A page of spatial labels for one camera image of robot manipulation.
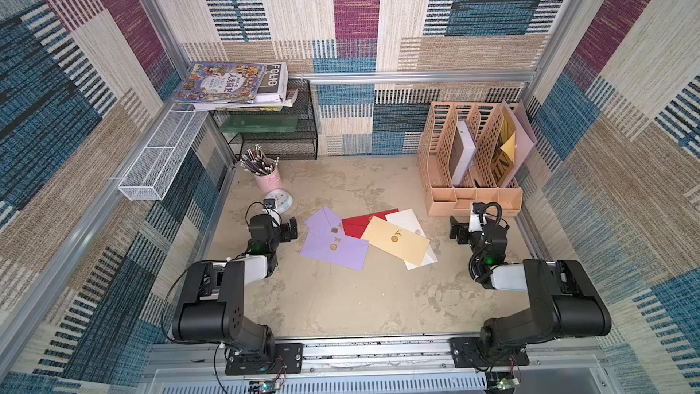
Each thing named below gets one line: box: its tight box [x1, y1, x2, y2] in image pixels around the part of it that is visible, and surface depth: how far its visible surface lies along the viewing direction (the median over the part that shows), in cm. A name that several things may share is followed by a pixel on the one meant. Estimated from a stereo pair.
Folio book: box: [193, 62, 299, 111], surface depth 82 cm
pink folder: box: [501, 98, 537, 188], surface depth 89 cm
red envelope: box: [341, 207, 400, 239], surface depth 102 cm
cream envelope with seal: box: [360, 215, 432, 268], surface depth 98 cm
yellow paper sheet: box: [499, 131, 516, 165], surface depth 90 cm
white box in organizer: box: [452, 120, 477, 187], surface depth 101 cm
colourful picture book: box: [173, 62, 268, 104], surface depth 83 cm
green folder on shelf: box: [218, 114, 300, 134], surface depth 101 cm
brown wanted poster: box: [491, 105, 516, 187], surface depth 98 cm
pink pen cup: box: [253, 165, 283, 196], surface depth 107 cm
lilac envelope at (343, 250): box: [299, 231, 370, 271], surface depth 96 cm
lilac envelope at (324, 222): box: [304, 206, 346, 239], surface depth 103 cm
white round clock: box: [265, 188, 294, 214], surface depth 107 cm
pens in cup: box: [239, 144, 280, 177], surface depth 101 cm
